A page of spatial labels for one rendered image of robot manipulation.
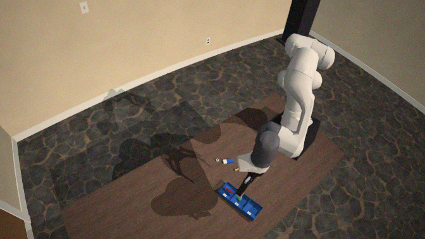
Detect blue three-compartment bin rack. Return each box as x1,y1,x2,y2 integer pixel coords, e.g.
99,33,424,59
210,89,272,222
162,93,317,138
218,181,263,221

